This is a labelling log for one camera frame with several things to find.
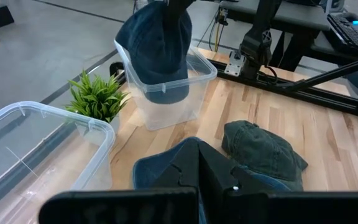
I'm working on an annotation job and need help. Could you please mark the yellow and black cable bundle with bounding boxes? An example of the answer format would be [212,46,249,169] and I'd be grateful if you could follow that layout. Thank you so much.
[196,7,227,53]

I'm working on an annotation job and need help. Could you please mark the black mouse with blue light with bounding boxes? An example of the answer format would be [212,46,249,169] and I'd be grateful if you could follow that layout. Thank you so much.
[342,11,358,26]

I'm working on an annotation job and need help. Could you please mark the black aluminium table frame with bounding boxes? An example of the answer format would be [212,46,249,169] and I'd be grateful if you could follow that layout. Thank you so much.
[109,57,358,118]

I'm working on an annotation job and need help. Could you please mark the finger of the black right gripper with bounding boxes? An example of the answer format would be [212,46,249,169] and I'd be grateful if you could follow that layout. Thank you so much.
[165,0,196,27]

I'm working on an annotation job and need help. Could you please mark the black diagonal strut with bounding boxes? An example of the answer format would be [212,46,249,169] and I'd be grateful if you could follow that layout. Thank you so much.
[286,54,358,93]

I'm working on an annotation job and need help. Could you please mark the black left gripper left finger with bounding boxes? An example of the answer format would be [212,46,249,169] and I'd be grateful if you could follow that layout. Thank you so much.
[152,136,201,191]

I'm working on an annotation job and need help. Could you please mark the clear plastic container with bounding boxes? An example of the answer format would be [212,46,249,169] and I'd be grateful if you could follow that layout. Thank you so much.
[113,39,219,131]
[0,100,117,224]

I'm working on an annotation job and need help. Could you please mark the navy blue cap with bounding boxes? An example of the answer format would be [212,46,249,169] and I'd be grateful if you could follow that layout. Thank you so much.
[115,0,194,105]

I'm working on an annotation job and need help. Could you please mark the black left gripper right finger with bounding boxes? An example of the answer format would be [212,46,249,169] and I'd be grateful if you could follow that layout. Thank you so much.
[198,144,262,195]

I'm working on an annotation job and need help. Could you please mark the silver metal bracket plate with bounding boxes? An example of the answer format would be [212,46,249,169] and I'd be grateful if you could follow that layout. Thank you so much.
[224,50,246,78]

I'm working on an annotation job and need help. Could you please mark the green plant in white pot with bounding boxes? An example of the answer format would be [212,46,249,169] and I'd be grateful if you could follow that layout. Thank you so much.
[63,70,132,147]

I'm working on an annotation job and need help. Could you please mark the black keyboard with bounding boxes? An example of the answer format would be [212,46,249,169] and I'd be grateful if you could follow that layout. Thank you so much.
[326,13,358,54]

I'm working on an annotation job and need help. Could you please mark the dark green cap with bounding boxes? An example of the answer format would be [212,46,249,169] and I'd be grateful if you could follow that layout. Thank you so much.
[221,119,309,192]

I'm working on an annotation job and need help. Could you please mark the grey desk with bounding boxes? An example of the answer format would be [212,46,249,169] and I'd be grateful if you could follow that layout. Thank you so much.
[218,0,358,65]

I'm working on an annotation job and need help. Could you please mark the blue denim cap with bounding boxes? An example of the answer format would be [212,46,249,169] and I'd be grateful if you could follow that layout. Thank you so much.
[131,136,292,192]

